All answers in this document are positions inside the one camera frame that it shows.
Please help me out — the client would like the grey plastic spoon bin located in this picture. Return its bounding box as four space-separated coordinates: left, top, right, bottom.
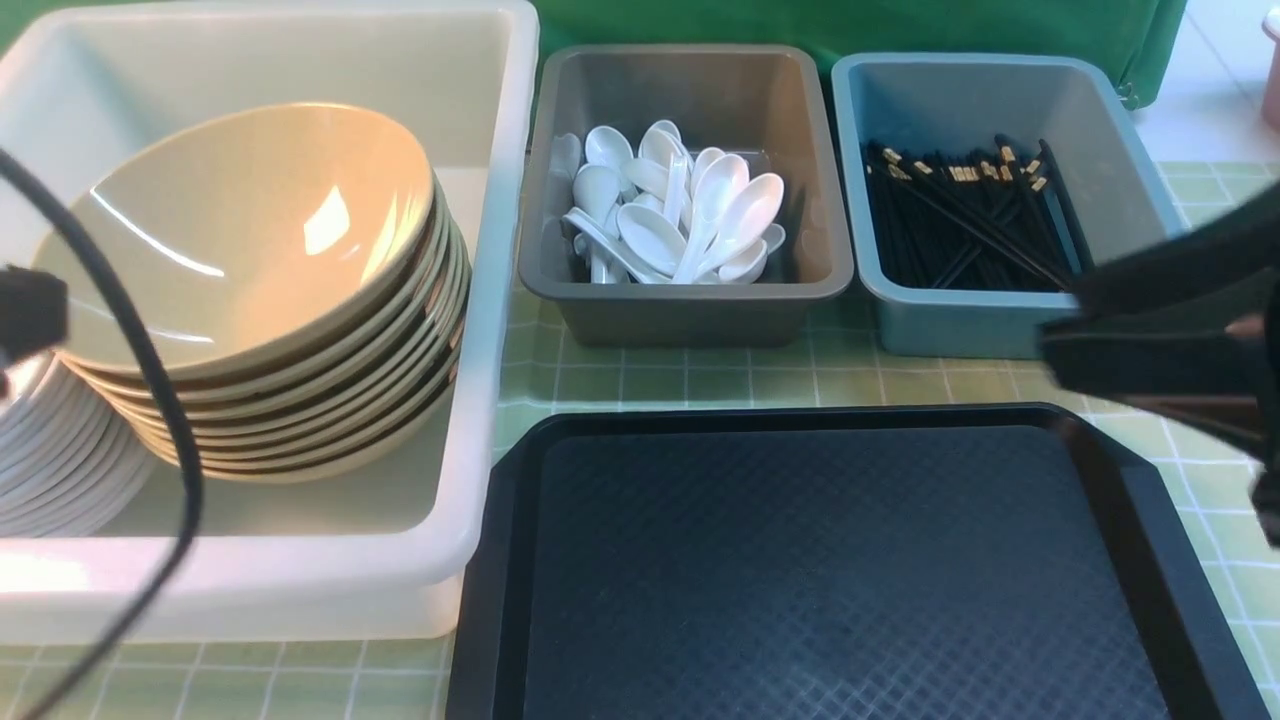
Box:
517 44 855 348

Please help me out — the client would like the black camera cable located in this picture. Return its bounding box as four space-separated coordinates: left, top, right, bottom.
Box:
0 145 206 720

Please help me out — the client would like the stack of tan bowls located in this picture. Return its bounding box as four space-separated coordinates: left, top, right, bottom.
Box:
70 102 471 484

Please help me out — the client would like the stack of white dishes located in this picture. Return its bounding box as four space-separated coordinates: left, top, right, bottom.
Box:
1 354 157 538

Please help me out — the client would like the black plastic serving tray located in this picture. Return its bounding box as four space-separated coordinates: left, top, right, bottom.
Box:
445 404 1268 719

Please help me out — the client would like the pile of white spoons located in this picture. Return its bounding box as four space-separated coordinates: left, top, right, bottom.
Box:
549 119 787 286

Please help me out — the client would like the blue plastic chopstick bin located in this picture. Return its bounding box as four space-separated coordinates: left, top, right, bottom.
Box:
832 53 1184 360

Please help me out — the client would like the green cloth backdrop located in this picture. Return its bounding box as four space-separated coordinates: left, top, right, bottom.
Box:
535 1 1187 109

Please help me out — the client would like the large white plastic tub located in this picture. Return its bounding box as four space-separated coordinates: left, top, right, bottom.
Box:
3 1 539 643

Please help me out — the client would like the pile of black chopsticks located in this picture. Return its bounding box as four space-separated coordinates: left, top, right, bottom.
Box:
861 135 1094 293

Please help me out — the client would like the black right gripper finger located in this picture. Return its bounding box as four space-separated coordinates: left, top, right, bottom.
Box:
1036 181 1280 461

